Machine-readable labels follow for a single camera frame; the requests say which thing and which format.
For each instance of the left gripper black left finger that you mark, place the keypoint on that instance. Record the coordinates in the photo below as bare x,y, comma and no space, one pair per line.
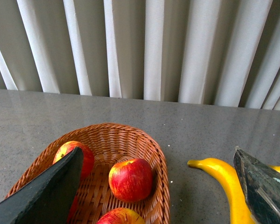
46,199

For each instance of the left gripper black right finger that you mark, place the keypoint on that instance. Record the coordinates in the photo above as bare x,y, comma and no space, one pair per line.
260,184

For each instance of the yellow plastic banana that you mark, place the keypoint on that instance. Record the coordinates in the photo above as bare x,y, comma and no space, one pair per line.
226,175

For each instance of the red apple with stem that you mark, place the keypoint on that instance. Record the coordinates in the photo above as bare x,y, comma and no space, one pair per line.
131,181

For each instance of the red yellow apple in basket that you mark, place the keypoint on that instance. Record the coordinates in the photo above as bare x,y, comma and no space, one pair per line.
88,162

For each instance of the left brown wicker basket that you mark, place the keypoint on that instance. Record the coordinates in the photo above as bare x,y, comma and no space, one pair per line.
110,143

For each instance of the white pleated curtain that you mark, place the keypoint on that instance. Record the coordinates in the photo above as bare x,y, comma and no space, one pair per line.
213,52

